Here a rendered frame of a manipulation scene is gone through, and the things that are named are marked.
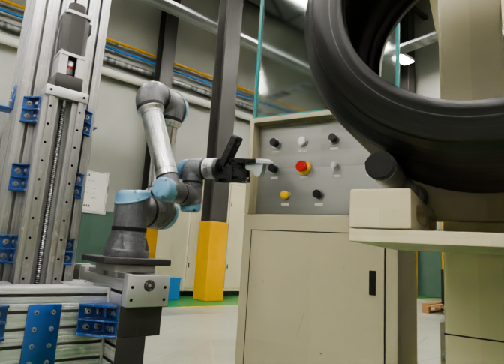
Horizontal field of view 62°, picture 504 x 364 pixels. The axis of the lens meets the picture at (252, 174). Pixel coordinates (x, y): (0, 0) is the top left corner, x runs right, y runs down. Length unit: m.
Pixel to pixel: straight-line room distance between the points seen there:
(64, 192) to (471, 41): 1.22
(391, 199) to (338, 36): 0.28
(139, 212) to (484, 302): 1.01
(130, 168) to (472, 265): 8.54
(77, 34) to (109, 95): 7.76
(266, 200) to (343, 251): 0.36
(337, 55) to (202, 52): 10.13
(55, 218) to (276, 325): 0.80
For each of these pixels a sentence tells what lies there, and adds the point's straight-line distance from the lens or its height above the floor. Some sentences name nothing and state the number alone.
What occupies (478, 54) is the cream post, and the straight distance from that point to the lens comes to 1.10.
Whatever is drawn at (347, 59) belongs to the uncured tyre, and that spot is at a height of 1.07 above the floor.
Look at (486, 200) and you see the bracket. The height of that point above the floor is 0.90.
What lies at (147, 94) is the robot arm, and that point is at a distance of 1.53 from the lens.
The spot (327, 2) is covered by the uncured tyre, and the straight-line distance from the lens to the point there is 0.77.
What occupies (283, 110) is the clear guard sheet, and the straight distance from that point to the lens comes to 1.61.
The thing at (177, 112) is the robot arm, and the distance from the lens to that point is 1.63.
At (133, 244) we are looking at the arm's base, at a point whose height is 0.76.
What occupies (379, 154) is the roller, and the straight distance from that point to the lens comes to 0.65.
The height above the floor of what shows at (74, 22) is 1.49.
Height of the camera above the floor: 0.76
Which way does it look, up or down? 11 degrees up
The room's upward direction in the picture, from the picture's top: 4 degrees clockwise
